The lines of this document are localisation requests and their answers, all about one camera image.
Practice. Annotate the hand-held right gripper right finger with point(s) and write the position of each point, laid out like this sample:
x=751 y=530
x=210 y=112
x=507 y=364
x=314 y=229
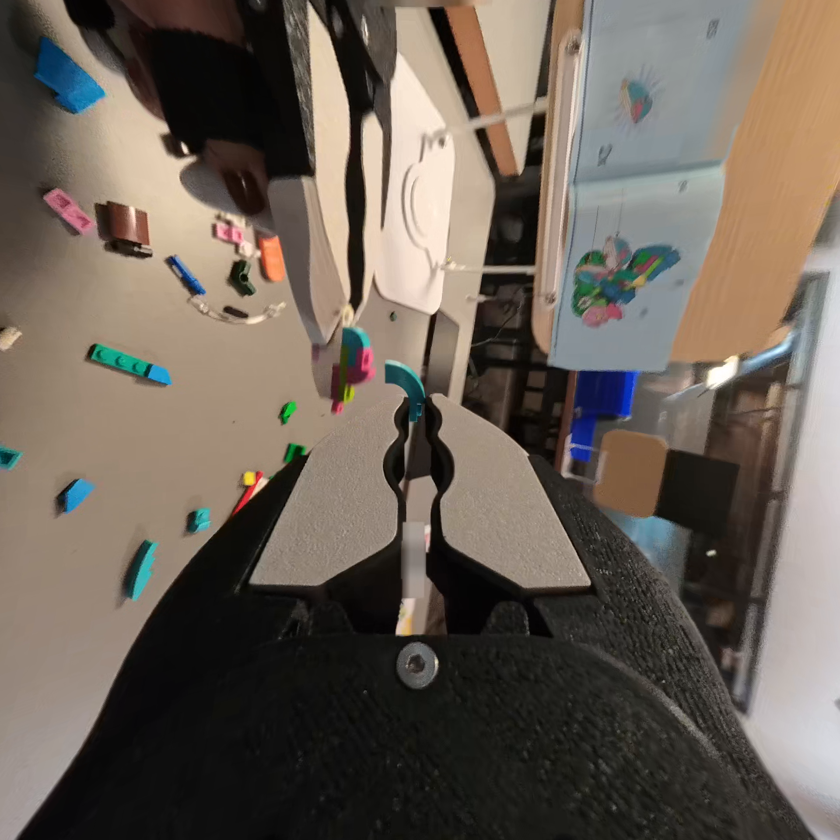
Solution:
x=505 y=512

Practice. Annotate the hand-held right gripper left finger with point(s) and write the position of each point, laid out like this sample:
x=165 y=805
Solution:
x=328 y=512

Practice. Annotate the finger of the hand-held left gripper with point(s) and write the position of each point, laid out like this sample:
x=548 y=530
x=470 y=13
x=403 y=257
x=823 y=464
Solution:
x=308 y=262
x=356 y=216

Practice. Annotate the pink and teal lego assembly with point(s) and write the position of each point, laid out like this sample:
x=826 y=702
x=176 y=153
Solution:
x=351 y=367

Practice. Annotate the teal curved lego piece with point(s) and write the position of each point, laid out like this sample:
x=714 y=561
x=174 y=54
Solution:
x=407 y=384

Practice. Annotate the small white lego piece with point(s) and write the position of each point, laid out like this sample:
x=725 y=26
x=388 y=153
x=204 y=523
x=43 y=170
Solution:
x=246 y=248

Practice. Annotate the dark green lego piece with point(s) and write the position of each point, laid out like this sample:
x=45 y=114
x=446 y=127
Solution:
x=241 y=275

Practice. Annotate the transparent curved lego piece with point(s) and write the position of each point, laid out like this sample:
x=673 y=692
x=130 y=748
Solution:
x=262 y=316

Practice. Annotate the red lego piece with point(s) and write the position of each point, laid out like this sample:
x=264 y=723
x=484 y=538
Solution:
x=246 y=502

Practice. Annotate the small pink lego piece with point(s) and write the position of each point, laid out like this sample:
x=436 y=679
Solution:
x=228 y=233

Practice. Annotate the small black lego piece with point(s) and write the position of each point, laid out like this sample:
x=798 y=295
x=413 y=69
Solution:
x=235 y=311

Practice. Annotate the blue lego rod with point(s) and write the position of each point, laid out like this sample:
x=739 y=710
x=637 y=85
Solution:
x=185 y=274

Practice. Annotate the dark brown lego piece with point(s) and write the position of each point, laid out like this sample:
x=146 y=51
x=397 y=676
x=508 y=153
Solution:
x=128 y=226

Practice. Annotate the small blue lego slope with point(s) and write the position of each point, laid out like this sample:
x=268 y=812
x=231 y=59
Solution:
x=159 y=375

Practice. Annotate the long teal lego piece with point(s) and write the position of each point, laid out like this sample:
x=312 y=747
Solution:
x=140 y=569

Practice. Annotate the green lego plate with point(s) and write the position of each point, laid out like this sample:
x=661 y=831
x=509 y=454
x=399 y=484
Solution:
x=118 y=359

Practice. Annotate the large blue lego slope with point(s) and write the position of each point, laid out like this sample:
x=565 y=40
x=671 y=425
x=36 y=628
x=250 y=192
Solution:
x=65 y=79

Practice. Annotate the pink lego plate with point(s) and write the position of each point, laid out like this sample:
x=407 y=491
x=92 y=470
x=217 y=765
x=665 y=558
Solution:
x=69 y=210

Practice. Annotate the beige lego piece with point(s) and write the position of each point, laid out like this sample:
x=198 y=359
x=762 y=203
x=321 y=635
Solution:
x=8 y=338

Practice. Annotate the person's left hand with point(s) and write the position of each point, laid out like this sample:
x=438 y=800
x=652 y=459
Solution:
x=197 y=85

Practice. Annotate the orange brick separator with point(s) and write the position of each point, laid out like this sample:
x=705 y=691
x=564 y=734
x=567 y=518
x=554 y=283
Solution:
x=270 y=257

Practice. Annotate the tan square board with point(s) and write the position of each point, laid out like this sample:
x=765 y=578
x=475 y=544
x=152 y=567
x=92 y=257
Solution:
x=630 y=472

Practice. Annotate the blue storage bins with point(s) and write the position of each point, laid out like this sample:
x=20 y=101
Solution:
x=607 y=394

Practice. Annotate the grey table with wooden edge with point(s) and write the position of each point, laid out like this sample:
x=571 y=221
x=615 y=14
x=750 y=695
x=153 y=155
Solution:
x=485 y=85

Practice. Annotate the black box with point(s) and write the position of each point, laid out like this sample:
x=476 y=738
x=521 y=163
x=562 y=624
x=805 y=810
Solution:
x=699 y=492

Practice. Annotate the light blue instruction booklet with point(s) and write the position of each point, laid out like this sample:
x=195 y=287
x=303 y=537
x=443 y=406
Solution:
x=630 y=229

